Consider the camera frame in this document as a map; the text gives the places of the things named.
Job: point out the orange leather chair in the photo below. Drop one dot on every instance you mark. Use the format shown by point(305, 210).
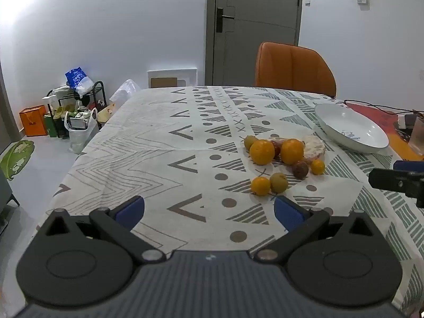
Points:
point(291, 69)

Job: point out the orange box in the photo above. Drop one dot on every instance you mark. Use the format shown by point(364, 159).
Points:
point(32, 121)

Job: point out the dark grey furniture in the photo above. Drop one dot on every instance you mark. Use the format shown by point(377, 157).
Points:
point(5, 192)

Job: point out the green bag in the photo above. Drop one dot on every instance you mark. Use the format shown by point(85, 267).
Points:
point(50, 126)

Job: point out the red table mat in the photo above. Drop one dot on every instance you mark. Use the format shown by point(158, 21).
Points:
point(381, 116)

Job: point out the small orange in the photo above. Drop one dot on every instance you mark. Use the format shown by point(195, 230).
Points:
point(317, 167)
point(260, 185)

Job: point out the small red fruit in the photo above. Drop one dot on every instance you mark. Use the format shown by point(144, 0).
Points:
point(277, 148)

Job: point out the clear plastic container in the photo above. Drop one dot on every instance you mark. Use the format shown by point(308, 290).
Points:
point(416, 137)

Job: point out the blue plastic bag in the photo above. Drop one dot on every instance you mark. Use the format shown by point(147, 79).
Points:
point(77, 78)

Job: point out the white ceramic bowl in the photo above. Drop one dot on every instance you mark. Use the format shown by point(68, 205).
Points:
point(347, 122)

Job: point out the green floor mat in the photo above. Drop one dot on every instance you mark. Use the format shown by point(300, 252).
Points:
point(16, 159)

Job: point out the patterned tablecloth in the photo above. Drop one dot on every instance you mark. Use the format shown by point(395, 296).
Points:
point(149, 139)

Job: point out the black shelf rack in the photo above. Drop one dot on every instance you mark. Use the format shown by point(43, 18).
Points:
point(99, 96)

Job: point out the beige paper bag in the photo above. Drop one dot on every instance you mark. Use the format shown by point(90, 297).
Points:
point(106, 114)

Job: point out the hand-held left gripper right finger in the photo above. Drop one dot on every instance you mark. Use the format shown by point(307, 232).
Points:
point(288, 212)

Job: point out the dark red passion fruit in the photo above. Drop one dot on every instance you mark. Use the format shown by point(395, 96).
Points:
point(300, 169)

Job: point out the clear plastic bag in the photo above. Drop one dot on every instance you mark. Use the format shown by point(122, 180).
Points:
point(124, 89)

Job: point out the white plastic bag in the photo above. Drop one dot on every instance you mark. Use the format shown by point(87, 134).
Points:
point(79, 139)

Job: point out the grey side door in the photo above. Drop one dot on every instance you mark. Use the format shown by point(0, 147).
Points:
point(6, 112)

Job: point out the green round fruit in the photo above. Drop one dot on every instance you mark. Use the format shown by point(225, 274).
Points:
point(278, 182)
point(249, 141)

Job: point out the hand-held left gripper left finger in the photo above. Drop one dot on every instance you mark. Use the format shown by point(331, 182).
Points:
point(131, 210)

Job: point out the large orange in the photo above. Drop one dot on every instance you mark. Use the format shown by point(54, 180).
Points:
point(261, 152)
point(292, 151)

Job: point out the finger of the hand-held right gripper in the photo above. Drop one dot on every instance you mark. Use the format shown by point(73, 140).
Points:
point(409, 165)
point(391, 182)

